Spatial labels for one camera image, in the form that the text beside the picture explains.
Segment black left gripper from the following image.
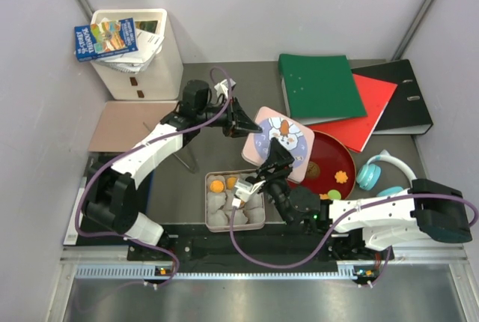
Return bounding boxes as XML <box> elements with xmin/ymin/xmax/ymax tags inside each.
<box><xmin>196</xmin><ymin>96</ymin><xmax>261</xmax><ymax>138</ymax></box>

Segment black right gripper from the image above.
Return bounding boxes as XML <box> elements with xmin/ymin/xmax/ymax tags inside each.
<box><xmin>252</xmin><ymin>137</ymin><xmax>296</xmax><ymax>226</ymax></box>

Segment silver tin lid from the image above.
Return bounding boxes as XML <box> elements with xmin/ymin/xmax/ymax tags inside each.
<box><xmin>242</xmin><ymin>106</ymin><xmax>314</xmax><ymax>183</ymax></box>

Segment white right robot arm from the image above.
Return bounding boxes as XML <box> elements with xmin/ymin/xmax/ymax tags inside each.
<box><xmin>232</xmin><ymin>139</ymin><xmax>472</xmax><ymax>259</ymax></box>

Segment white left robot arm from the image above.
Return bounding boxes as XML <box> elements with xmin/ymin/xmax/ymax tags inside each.
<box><xmin>76</xmin><ymin>79</ymin><xmax>262</xmax><ymax>260</ymax></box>

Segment red round lacquer tray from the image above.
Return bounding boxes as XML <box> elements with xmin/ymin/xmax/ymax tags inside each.
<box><xmin>289</xmin><ymin>132</ymin><xmax>356</xmax><ymax>199</ymax></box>

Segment green macaron cookie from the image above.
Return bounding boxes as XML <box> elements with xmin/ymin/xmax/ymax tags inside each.
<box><xmin>327</xmin><ymin>189</ymin><xmax>342</xmax><ymax>200</ymax></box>

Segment pink cookie tin box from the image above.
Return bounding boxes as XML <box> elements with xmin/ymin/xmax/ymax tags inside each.
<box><xmin>204</xmin><ymin>170</ymin><xmax>266</xmax><ymax>233</ymax></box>

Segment white storage bin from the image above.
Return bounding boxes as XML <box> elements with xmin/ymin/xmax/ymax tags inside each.
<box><xmin>91</xmin><ymin>8</ymin><xmax>183</xmax><ymax>100</ymax></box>

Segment light blue cat headphones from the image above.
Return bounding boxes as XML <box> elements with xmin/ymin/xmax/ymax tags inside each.
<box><xmin>356</xmin><ymin>150</ymin><xmax>417</xmax><ymax>191</ymax></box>

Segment red folder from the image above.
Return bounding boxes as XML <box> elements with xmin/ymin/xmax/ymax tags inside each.
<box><xmin>309</xmin><ymin>74</ymin><xmax>397</xmax><ymax>153</ymax></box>

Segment pink notebook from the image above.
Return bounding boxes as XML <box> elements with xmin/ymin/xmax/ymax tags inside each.
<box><xmin>88</xmin><ymin>101</ymin><xmax>177</xmax><ymax>153</ymax></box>

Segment white papers in bin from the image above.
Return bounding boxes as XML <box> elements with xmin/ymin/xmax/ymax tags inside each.
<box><xmin>96</xmin><ymin>20</ymin><xmax>164</xmax><ymax>74</ymax></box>

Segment black notebook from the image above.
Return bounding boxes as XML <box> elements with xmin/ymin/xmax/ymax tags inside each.
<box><xmin>62</xmin><ymin>153</ymin><xmax>156</xmax><ymax>247</ymax></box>

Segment blue paperback book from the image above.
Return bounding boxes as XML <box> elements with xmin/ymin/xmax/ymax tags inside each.
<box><xmin>74</xmin><ymin>18</ymin><xmax>138</xmax><ymax>62</ymax></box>

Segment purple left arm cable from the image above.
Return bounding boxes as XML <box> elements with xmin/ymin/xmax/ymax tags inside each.
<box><xmin>73</xmin><ymin>66</ymin><xmax>235</xmax><ymax>285</ymax></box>

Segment green ring binder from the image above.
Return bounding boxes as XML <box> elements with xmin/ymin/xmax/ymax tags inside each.
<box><xmin>278</xmin><ymin>53</ymin><xmax>367</xmax><ymax>125</ymax></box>

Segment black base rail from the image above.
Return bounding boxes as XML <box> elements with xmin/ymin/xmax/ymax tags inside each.
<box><xmin>126</xmin><ymin>222</ymin><xmax>405</xmax><ymax>263</ymax></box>

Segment black ring binder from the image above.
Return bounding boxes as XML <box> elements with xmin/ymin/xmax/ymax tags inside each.
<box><xmin>353</xmin><ymin>59</ymin><xmax>433</xmax><ymax>136</ymax></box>

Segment grey cable duct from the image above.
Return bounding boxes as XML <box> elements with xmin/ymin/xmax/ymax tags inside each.
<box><xmin>75</xmin><ymin>264</ymin><xmax>366</xmax><ymax>281</ymax></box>

